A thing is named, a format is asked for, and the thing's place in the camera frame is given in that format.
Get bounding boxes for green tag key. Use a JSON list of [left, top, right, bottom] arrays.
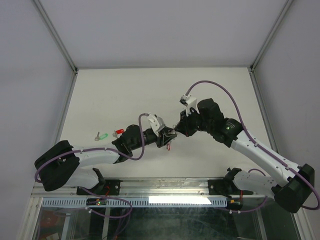
[[94, 132, 108, 141]]

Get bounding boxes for white slotted cable duct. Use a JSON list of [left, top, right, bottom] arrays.
[[42, 196, 228, 208]]

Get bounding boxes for aluminium frame post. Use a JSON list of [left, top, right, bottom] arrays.
[[250, 0, 295, 72], [31, 0, 78, 74]]

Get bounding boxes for aluminium frame post left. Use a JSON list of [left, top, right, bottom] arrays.
[[31, 0, 78, 74]]

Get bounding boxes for metal disc with keyrings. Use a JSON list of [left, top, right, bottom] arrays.
[[163, 124, 178, 152]]

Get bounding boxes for purple cable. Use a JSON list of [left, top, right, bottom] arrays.
[[186, 80, 320, 210], [34, 112, 151, 183]]

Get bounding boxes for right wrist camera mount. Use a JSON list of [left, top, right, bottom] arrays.
[[179, 94, 197, 117]]

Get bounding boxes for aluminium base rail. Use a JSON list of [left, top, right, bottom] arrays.
[[32, 176, 241, 198]]

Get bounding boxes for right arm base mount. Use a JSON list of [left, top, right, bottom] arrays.
[[207, 179, 237, 198]]

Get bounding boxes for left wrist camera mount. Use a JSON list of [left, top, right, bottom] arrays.
[[147, 113, 166, 137]]

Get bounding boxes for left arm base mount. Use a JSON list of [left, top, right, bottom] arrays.
[[87, 178, 123, 196]]

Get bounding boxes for aluminium frame post right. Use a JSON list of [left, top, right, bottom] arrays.
[[250, 0, 295, 72]]

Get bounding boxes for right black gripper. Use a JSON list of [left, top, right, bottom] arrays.
[[174, 107, 213, 138]]

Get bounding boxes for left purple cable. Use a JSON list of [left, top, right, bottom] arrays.
[[34, 112, 151, 183]]

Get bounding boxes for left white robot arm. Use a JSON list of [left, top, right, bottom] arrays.
[[34, 124, 177, 195]]

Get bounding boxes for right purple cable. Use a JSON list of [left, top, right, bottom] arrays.
[[186, 80, 320, 210]]

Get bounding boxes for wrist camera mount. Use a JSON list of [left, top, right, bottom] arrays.
[[147, 113, 166, 137], [179, 94, 197, 117]]

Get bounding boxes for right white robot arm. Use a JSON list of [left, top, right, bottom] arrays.
[[175, 95, 315, 213]]

